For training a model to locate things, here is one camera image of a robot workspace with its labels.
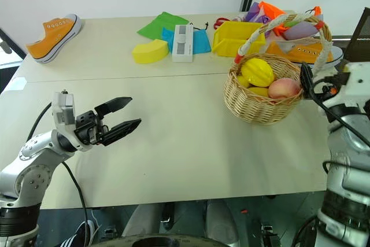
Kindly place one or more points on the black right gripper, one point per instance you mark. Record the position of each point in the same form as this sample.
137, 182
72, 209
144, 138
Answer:
332, 82

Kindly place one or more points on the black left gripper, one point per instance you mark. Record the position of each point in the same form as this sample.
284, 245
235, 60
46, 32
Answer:
88, 131

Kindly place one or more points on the pink peach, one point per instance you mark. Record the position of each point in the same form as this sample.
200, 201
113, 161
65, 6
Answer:
283, 88

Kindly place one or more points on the yellow mango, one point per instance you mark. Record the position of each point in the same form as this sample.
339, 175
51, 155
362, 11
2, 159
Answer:
260, 91

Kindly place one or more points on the yellow ridged star fruit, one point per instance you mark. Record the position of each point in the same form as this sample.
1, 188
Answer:
257, 72

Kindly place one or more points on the small yellow lemon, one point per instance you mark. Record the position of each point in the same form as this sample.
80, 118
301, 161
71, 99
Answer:
242, 81

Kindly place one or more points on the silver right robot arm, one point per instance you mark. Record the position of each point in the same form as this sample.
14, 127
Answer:
349, 177

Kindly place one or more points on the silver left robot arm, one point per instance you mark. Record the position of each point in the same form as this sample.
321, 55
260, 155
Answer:
31, 169

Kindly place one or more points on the orange canvas sneaker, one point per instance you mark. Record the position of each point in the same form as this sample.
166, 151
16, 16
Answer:
302, 52
49, 43

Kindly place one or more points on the purple cloth bag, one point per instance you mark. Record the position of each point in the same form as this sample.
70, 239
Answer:
299, 31
255, 12

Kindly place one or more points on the black mesh chair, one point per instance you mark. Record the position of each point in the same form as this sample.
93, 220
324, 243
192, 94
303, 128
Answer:
361, 37

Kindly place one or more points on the yellow curved foam block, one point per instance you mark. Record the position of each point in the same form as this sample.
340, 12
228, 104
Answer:
150, 51

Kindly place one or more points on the yellow plastic bin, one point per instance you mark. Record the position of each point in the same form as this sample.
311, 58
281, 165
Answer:
231, 35

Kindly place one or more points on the white rectangular box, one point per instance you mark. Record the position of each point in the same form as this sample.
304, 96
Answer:
182, 44

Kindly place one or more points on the green cloth bag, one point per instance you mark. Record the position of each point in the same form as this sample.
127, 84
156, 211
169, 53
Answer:
157, 25

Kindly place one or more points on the grey rounded robot leg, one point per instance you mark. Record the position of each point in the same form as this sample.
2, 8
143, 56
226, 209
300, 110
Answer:
221, 221
141, 219

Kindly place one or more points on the black shoe with white stripes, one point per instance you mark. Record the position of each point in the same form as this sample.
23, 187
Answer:
78, 235

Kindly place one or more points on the dark round disc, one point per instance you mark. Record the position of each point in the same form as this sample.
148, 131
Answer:
156, 241

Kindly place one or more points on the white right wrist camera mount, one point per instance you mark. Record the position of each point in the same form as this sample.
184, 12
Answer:
358, 82

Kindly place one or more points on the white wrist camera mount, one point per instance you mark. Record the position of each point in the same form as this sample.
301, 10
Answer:
358, 82
62, 114

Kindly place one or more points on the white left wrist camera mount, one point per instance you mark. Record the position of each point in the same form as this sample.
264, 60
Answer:
62, 114

